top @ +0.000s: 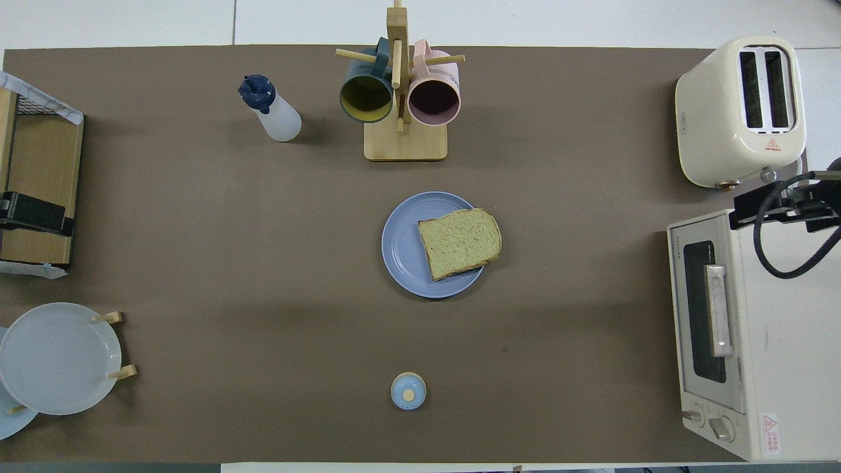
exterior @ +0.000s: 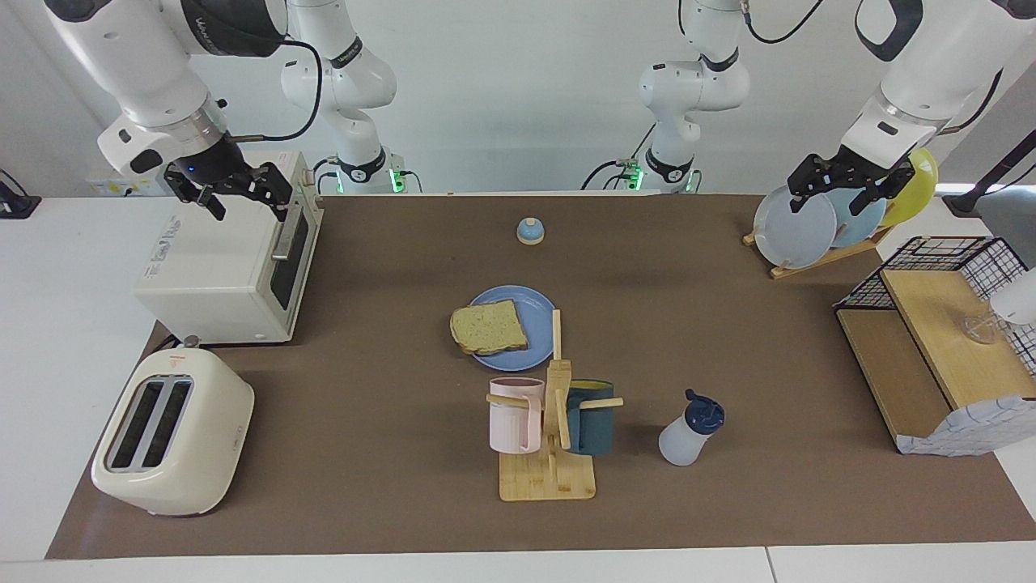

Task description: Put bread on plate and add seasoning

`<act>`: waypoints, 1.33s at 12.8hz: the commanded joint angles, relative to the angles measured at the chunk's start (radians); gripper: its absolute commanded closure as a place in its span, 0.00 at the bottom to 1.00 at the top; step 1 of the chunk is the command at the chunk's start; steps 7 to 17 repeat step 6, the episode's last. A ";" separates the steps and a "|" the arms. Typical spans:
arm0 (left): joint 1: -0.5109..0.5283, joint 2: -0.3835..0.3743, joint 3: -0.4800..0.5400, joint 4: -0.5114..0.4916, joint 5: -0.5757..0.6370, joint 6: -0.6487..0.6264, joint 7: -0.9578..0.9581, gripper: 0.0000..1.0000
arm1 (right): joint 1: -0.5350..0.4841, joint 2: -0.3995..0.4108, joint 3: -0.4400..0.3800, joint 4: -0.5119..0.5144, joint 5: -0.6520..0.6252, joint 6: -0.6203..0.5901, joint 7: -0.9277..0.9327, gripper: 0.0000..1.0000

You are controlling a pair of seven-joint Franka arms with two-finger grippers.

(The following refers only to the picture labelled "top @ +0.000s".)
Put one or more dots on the dark teal mug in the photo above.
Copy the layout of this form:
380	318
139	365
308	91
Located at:
365	98

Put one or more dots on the pink mug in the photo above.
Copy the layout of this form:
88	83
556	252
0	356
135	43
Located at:
433	102

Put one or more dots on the small blue dome with knob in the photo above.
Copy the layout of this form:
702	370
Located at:
408	391

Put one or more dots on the pale grey plate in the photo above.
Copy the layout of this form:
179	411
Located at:
56	358

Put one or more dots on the white toaster oven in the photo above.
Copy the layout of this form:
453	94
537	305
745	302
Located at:
788	355

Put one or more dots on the wooden plate rack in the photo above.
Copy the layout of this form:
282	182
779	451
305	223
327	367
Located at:
121	372

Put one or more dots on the white grid patterned cloth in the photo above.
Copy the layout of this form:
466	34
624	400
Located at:
62	112

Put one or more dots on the blue round plate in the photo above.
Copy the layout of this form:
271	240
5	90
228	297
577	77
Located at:
401	249

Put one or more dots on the brown table mat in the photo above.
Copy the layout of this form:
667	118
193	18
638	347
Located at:
197	263

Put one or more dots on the light blue plate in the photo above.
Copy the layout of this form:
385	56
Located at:
10	427

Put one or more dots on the bread slice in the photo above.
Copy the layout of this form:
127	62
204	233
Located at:
460	243

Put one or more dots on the white paper sheet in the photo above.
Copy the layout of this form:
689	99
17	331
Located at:
26	268

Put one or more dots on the cream toaster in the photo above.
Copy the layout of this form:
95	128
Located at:
713	125

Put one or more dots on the wooden mug tree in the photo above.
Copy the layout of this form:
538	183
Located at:
405	143

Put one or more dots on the wooden shelf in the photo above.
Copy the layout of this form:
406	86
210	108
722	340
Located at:
43	157

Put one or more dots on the white bottle with blue cap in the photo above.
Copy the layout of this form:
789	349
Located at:
282	121

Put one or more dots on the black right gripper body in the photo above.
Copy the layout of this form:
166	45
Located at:
834	169

